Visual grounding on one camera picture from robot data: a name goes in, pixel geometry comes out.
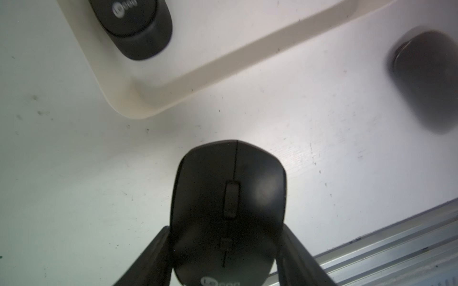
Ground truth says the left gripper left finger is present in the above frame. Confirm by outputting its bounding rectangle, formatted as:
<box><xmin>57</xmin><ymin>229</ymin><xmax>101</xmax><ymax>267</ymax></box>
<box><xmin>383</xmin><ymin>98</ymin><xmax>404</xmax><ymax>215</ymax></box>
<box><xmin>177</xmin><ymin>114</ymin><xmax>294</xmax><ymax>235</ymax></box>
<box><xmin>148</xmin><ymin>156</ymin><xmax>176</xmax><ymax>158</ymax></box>
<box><xmin>114</xmin><ymin>226</ymin><xmax>172</xmax><ymax>286</ymax></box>

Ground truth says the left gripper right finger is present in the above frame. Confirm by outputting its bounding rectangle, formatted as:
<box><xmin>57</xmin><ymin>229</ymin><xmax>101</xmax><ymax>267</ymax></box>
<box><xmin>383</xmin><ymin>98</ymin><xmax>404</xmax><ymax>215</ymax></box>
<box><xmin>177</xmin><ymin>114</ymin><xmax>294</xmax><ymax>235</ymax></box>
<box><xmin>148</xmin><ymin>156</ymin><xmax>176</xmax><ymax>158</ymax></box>
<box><xmin>276</xmin><ymin>225</ymin><xmax>336</xmax><ymax>286</ymax></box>

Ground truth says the black rounded wireless mouse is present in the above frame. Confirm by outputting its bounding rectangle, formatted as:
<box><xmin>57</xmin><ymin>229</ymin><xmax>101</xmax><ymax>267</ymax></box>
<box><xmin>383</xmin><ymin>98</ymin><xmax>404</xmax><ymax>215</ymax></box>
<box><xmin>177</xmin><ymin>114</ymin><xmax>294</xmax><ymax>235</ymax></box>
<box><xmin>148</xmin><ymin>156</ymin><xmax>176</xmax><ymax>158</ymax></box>
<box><xmin>170</xmin><ymin>140</ymin><xmax>287</xmax><ymax>286</ymax></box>

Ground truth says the white storage box tray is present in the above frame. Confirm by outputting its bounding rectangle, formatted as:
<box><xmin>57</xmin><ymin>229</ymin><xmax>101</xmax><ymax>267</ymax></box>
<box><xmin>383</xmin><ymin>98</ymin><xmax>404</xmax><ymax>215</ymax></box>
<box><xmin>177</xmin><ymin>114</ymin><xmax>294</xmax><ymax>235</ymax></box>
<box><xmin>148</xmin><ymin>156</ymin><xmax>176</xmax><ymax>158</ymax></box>
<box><xmin>58</xmin><ymin>1</ymin><xmax>388</xmax><ymax>119</ymax></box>

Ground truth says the black slim mouse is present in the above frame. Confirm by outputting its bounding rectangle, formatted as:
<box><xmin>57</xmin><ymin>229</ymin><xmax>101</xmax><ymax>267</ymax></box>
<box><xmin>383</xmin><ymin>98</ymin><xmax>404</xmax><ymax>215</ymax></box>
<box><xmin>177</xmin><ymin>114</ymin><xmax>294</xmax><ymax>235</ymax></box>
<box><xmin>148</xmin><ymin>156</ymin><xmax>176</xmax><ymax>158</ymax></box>
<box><xmin>386</xmin><ymin>26</ymin><xmax>458</xmax><ymax>134</ymax></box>

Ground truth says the small black mouse with logo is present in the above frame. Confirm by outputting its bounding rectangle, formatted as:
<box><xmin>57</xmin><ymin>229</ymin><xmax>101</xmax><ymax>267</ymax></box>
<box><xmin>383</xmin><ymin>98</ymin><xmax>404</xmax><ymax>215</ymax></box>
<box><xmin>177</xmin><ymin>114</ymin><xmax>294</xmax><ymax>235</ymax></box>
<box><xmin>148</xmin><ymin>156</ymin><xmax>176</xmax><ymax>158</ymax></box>
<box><xmin>89</xmin><ymin>0</ymin><xmax>173</xmax><ymax>61</ymax></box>

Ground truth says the aluminium rail frame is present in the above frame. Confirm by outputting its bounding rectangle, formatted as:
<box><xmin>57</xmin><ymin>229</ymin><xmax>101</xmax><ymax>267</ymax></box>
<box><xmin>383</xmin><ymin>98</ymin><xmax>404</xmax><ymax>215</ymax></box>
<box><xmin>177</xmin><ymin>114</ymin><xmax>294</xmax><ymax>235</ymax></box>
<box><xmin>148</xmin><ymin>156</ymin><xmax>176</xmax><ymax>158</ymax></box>
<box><xmin>265</xmin><ymin>200</ymin><xmax>458</xmax><ymax>286</ymax></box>

